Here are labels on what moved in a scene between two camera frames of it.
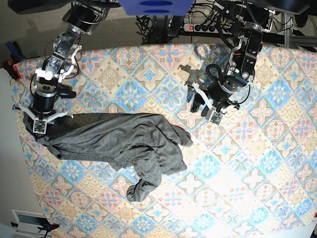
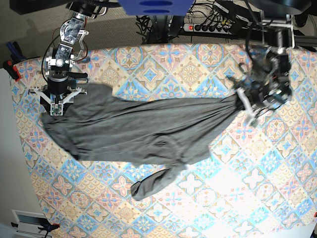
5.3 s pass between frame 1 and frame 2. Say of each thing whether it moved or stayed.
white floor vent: stayed
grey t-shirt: moved
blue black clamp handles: stayed
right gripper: moved
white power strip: stayed
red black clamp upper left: stayed
